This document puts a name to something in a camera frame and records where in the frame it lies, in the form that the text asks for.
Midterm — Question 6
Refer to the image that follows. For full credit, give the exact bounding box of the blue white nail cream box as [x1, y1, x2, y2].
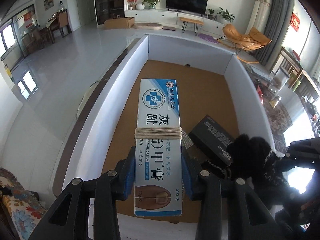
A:
[135, 79, 183, 217]

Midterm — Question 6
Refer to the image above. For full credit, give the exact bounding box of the black odor removing bar box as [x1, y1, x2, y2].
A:
[189, 115, 234, 167]

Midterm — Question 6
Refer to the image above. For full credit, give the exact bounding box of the white cardboard sorting box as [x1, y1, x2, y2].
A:
[54, 35, 274, 225]

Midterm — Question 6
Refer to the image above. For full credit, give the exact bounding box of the black fluffy hair accessory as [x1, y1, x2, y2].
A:
[199, 133, 288, 193]

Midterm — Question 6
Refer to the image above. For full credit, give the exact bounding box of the floral patterned cloth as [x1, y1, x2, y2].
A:
[1, 168, 46, 239]

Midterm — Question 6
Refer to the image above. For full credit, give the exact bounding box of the orange lounge chair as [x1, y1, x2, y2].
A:
[216, 23, 272, 64]

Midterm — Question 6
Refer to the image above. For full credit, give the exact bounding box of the purple round floor mat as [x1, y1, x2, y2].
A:
[198, 34, 220, 44]

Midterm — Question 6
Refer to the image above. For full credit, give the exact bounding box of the brown cardboard box on floor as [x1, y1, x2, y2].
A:
[104, 17, 135, 29]

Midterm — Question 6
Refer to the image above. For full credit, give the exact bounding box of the round beige floor cushion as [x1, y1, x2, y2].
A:
[133, 23, 163, 30]

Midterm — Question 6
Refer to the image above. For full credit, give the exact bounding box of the wooden dining table set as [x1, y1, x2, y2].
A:
[22, 9, 72, 54]

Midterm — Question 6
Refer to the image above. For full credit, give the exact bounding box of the wooden bench with hairpin legs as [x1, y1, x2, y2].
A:
[179, 17, 204, 36]

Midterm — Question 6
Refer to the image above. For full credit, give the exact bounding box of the white tv cabinet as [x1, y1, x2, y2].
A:
[125, 9, 225, 37]

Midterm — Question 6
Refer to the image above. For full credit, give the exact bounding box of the red flower vase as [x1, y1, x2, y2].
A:
[126, 0, 138, 10]

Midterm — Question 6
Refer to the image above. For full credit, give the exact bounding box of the green potted plant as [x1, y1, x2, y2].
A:
[143, 0, 161, 9]

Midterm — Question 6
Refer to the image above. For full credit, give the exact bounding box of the black flat television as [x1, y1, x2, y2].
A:
[165, 0, 208, 15]

